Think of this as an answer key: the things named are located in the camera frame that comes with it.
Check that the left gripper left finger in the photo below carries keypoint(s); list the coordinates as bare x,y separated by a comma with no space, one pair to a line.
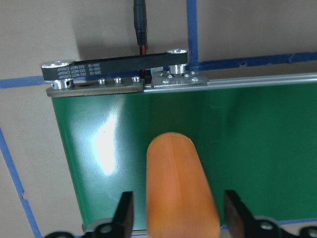
124,216

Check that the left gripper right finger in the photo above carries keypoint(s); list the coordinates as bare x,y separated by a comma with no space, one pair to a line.
238,218

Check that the plain orange cylinder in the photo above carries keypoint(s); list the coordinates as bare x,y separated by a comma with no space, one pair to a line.
179,200

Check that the green conveyor belt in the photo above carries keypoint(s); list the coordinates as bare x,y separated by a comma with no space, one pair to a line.
256,136

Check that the black drive belt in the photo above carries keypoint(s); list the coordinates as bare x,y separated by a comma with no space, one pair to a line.
61,70

